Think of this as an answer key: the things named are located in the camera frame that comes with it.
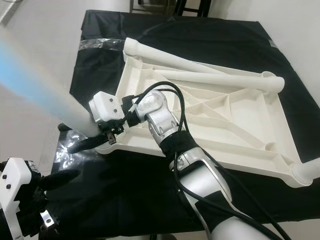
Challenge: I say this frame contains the clear plastic wrap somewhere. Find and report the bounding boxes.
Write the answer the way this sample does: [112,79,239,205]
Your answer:
[78,37,126,51]

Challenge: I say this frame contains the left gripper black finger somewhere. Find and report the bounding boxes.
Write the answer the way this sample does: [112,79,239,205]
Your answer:
[41,169,82,192]

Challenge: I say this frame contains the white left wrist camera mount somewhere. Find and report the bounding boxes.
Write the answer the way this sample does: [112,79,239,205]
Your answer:
[0,157,42,240]

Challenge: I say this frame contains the black tablecloth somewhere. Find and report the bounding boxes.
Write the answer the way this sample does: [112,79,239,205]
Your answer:
[70,10,320,236]

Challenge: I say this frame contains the white plastic children table top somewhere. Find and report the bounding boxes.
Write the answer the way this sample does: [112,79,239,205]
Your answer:
[95,45,320,188]

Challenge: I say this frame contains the clear tape patch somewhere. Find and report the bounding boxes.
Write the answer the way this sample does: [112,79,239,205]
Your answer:
[56,140,98,163]

